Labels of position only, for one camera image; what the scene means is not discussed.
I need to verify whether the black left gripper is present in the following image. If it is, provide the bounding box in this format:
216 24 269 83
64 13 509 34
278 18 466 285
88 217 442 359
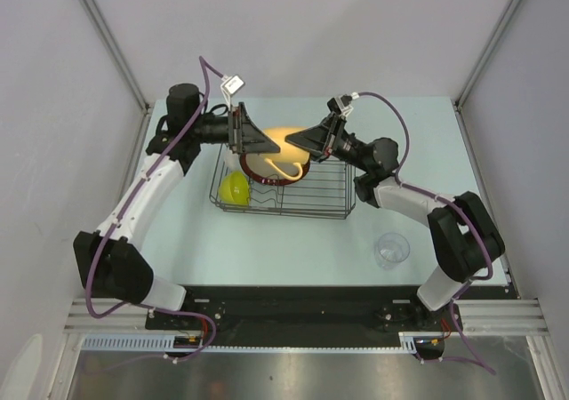
191 103 280 156

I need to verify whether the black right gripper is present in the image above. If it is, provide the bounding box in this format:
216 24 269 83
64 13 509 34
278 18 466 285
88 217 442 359
283 112 371 173

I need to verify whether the red rimmed round plate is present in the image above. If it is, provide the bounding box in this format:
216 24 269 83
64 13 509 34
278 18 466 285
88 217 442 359
239 154 310 187

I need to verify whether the beige mug yellow handle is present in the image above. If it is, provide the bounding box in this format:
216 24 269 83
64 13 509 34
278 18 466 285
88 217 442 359
258 126 309 164

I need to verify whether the white bowl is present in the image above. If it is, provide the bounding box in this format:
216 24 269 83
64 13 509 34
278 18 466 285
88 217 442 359
223 148 241 172

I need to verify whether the yellow green bowl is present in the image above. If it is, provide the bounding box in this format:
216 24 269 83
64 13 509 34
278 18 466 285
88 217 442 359
218 172 250 206

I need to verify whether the dark wire dish rack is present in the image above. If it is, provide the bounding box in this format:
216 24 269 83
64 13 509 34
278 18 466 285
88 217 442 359
210 145 356 220

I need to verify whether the clear plastic cup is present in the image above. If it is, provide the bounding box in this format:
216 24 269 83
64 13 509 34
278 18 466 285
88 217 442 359
374 233 410 270

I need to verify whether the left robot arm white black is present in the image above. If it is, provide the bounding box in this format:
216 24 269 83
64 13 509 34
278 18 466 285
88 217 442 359
73 84 280 329

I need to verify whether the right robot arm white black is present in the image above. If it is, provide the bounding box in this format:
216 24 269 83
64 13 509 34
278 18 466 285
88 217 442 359
285 114 505 330

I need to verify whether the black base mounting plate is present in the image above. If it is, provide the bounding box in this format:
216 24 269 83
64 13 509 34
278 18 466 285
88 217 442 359
90 284 521 335

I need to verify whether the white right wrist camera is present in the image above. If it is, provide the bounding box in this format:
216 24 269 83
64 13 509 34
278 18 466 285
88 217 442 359
327 94 354 118

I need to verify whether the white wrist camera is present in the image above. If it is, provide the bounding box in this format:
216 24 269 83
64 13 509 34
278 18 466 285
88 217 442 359
327 94 354 118
220 75 245 108

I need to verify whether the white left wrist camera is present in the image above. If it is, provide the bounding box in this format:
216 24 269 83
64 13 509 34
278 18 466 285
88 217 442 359
220 75 245 108

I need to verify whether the right aluminium frame post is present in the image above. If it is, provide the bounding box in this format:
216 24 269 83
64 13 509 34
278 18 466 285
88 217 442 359
457 0 537 108

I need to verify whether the aluminium frame post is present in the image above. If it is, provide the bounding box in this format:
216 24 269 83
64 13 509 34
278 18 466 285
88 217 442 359
78 0 149 113
457 0 537 108

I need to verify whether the white slotted cable duct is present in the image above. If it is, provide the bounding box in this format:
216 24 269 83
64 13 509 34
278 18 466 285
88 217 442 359
83 332 445 354

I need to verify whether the left aluminium frame post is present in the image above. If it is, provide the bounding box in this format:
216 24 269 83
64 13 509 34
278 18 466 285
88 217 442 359
78 0 149 113

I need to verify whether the aluminium front rail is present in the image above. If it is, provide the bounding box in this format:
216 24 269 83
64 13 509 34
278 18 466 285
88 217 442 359
63 299 549 336

